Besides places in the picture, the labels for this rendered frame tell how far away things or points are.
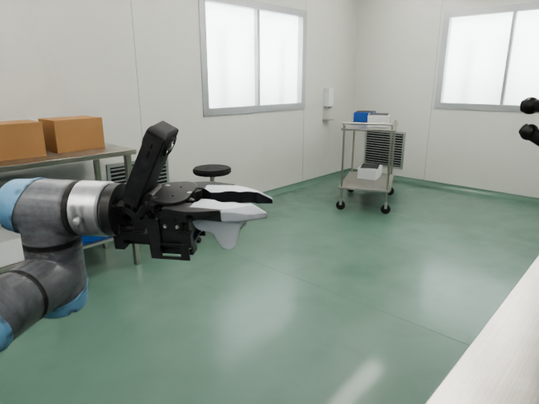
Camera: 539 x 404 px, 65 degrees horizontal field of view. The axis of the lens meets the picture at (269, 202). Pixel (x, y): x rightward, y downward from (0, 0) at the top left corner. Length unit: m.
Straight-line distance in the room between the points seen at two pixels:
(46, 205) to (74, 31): 3.23
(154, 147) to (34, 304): 0.24
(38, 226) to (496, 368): 0.77
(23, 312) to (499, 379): 0.73
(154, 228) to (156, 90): 3.59
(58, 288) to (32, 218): 0.10
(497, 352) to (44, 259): 0.78
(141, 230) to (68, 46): 3.23
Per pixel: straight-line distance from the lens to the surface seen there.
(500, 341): 0.97
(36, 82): 3.66
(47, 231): 0.63
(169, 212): 0.52
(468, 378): 0.84
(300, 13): 5.55
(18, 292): 0.59
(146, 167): 0.54
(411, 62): 6.18
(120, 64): 3.94
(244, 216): 0.50
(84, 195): 0.59
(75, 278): 0.66
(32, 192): 0.63
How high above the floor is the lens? 1.38
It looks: 16 degrees down
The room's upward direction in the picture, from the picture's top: straight up
